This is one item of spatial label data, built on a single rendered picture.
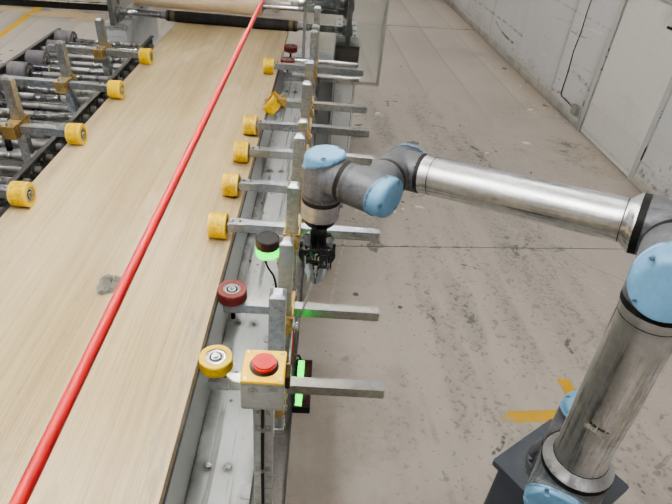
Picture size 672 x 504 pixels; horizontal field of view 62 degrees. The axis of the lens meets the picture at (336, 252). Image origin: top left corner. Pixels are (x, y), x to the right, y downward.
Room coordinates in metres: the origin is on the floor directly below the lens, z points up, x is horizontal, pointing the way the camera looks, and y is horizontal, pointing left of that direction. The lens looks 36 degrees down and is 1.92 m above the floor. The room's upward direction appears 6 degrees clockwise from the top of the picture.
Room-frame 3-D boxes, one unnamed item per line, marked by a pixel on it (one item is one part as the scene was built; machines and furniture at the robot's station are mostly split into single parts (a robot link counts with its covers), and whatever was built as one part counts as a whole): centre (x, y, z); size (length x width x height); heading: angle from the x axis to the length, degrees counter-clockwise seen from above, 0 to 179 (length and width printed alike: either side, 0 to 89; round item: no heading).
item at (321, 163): (1.09, 0.04, 1.32); 0.10 x 0.09 x 0.12; 60
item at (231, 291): (1.16, 0.27, 0.85); 0.08 x 0.08 x 0.11
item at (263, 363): (0.61, 0.10, 1.22); 0.04 x 0.04 x 0.02
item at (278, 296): (0.87, 0.11, 0.92); 0.04 x 0.04 x 0.48; 3
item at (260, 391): (0.61, 0.10, 1.18); 0.07 x 0.07 x 0.08; 3
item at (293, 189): (1.37, 0.14, 0.89); 0.04 x 0.04 x 0.48; 3
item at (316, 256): (1.08, 0.04, 1.15); 0.09 x 0.08 x 0.12; 3
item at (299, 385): (0.92, 0.06, 0.82); 0.44 x 0.03 x 0.04; 93
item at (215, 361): (0.91, 0.26, 0.85); 0.08 x 0.08 x 0.11
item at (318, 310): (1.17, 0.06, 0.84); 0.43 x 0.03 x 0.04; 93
